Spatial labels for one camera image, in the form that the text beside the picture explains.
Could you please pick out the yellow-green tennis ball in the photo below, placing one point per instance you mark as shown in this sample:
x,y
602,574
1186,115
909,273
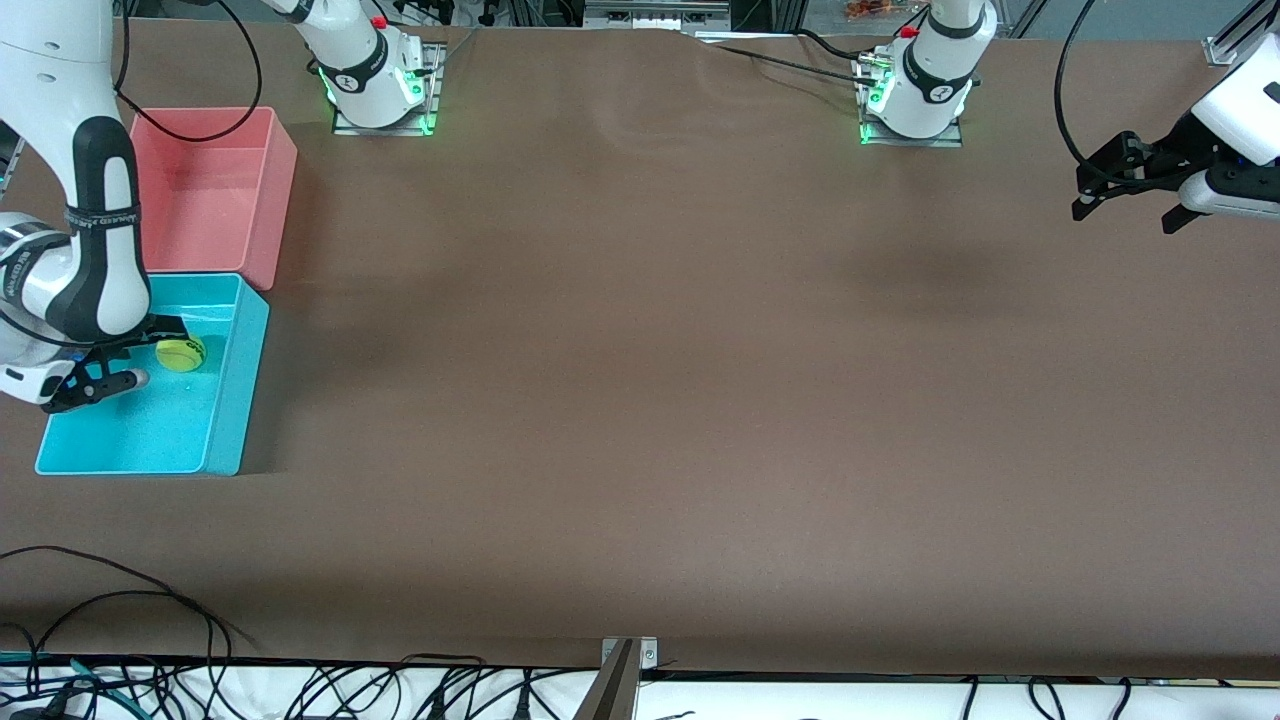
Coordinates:
x,y
180,354

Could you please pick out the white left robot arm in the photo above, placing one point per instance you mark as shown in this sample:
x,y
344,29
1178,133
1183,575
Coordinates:
x,y
935,75

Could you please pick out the orange object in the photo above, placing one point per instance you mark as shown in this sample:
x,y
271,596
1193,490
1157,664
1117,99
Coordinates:
x,y
880,9

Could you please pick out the aluminium frame profile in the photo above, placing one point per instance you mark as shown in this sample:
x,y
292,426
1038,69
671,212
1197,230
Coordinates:
x,y
1250,20

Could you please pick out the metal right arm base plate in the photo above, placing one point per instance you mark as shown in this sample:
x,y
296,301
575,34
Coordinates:
x,y
432,100

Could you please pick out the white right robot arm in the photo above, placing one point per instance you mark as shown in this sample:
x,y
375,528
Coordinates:
x,y
70,200

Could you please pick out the blue plastic bin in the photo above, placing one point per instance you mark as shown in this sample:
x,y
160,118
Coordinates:
x,y
180,420

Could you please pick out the grey metal bar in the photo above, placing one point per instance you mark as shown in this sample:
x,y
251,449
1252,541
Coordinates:
x,y
610,695

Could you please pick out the black plug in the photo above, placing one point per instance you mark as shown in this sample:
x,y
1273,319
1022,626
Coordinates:
x,y
524,700

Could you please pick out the aluminium corner bracket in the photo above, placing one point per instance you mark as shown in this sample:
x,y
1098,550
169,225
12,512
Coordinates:
x,y
1225,52

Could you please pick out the small metal table bracket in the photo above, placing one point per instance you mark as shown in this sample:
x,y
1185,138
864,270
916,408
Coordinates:
x,y
648,655

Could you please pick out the pink plastic bin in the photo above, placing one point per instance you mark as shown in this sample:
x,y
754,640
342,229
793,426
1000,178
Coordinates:
x,y
215,190

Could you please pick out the grey metal box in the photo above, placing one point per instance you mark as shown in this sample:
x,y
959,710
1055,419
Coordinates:
x,y
655,14

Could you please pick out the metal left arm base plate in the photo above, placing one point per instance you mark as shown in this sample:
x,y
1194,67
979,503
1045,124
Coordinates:
x,y
945,141

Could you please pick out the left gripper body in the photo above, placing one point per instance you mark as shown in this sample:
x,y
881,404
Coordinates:
x,y
1166,159

